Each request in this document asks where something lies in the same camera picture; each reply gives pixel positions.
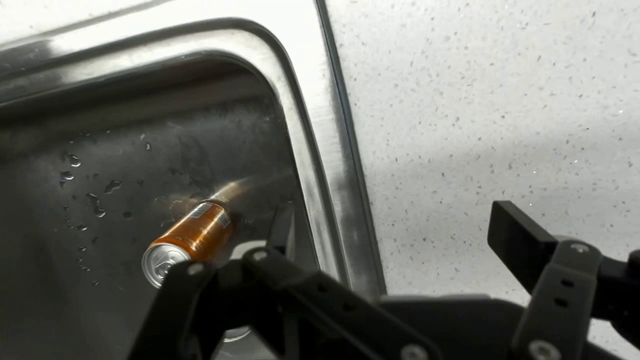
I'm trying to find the orange bottle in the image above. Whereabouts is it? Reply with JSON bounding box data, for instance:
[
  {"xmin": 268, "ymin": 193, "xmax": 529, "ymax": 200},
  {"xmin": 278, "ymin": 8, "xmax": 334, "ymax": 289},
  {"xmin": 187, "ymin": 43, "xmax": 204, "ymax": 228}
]
[{"xmin": 140, "ymin": 198, "xmax": 235, "ymax": 289}]

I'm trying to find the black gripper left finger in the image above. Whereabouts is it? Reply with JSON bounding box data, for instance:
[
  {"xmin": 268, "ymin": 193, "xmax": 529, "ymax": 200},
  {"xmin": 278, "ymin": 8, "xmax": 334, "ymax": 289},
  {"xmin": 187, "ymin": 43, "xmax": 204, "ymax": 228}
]
[{"xmin": 125, "ymin": 202, "xmax": 446, "ymax": 360}]

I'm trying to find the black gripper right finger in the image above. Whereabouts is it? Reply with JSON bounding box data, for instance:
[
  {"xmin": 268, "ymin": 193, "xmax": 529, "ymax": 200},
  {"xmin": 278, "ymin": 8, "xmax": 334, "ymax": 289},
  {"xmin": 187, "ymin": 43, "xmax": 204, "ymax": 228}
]
[{"xmin": 485, "ymin": 198, "xmax": 640, "ymax": 360}]

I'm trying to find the stainless steel double sink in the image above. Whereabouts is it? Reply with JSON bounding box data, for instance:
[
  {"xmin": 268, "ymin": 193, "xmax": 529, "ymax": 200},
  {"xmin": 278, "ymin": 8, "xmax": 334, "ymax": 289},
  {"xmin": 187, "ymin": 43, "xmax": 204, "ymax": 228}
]
[{"xmin": 0, "ymin": 0, "xmax": 387, "ymax": 360}]

